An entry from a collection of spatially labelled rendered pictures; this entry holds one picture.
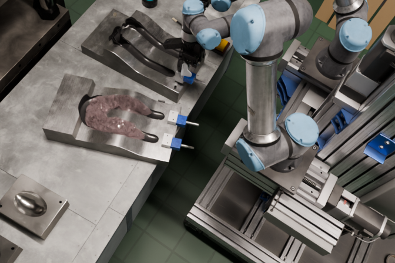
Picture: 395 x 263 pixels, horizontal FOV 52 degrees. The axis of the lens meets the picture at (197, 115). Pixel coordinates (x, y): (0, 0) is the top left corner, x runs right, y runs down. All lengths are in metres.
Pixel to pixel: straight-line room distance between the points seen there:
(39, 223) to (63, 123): 0.38
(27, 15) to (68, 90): 0.56
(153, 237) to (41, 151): 0.95
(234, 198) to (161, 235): 0.47
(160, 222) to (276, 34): 1.61
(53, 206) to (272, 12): 1.02
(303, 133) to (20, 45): 1.33
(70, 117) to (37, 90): 0.27
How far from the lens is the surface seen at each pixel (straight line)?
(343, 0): 1.67
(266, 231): 2.30
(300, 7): 1.08
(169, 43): 1.62
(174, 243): 2.40
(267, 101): 1.15
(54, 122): 1.65
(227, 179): 2.30
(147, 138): 1.65
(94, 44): 1.89
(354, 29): 1.64
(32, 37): 2.05
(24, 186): 1.61
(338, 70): 1.73
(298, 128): 1.31
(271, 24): 1.03
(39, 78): 1.89
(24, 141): 1.76
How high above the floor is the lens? 2.36
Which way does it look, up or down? 61 degrees down
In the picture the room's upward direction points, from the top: 16 degrees clockwise
